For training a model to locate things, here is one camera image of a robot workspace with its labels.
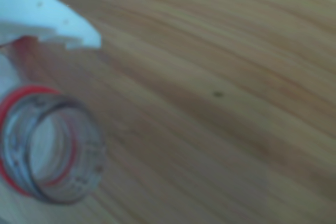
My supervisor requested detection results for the clear bottle Reciclame red label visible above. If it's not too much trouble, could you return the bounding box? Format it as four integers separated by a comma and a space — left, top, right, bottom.
0, 83, 106, 206

